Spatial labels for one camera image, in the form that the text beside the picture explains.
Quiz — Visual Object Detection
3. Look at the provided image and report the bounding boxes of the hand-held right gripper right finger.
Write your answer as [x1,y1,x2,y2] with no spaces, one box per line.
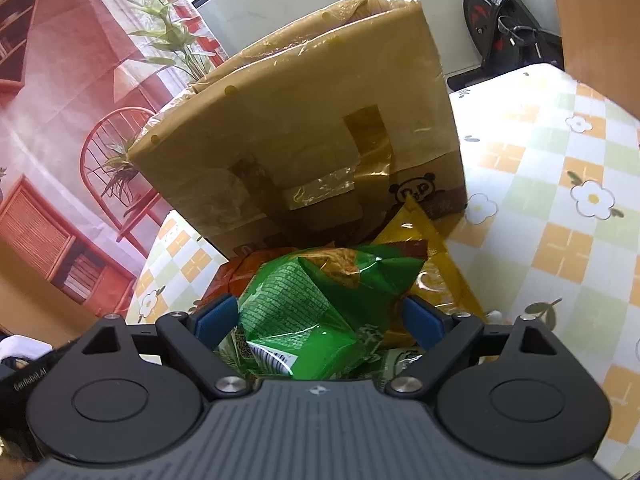
[389,296,562,401]

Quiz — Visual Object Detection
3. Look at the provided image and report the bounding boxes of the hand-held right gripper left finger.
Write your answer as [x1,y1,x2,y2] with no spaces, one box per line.
[70,294,253,402]

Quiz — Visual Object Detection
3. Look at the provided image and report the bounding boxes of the green snack bag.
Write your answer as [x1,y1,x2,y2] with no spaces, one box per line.
[234,241,429,382]

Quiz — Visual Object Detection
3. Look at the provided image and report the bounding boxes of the brown cardboard box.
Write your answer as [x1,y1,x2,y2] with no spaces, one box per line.
[127,0,469,261]

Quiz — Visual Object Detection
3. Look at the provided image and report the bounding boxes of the pale green snack packet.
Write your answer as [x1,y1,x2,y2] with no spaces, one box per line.
[360,346,427,386]

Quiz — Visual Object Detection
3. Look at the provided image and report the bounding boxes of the orange snack packet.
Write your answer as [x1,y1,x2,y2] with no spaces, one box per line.
[196,249,297,313]

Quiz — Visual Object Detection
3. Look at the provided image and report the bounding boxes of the yellow snack packet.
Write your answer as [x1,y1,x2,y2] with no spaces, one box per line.
[372,194,488,351]

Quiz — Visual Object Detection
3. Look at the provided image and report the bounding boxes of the checkered floral tablecloth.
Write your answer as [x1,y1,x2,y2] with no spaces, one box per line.
[125,62,640,480]

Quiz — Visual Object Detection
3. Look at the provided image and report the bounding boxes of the printed room backdrop cloth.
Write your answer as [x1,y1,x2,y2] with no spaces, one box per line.
[0,0,232,322]

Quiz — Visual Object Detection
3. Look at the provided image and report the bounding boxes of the black exercise bike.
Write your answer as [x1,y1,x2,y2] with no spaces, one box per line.
[446,0,565,92]

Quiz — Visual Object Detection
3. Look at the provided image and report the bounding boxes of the wooden door frame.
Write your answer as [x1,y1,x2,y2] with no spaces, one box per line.
[544,0,640,122]

